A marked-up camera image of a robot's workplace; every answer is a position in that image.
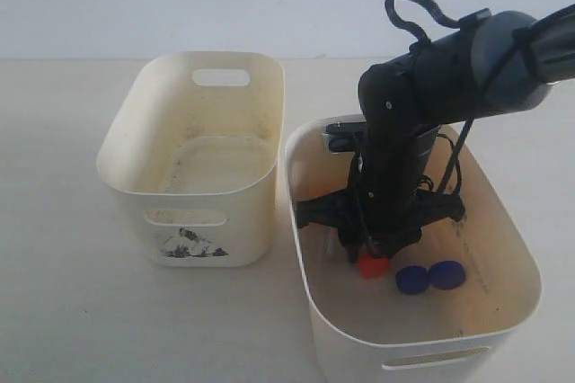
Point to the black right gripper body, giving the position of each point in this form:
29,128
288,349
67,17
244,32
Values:
388,199

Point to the orange-capped tube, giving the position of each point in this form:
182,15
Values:
370,267

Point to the blue-capped tube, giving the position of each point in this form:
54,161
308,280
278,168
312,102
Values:
412,280
447,275

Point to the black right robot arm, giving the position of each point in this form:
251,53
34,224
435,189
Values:
489,64

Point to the cream plastic bin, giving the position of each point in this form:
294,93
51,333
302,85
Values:
191,157
366,330

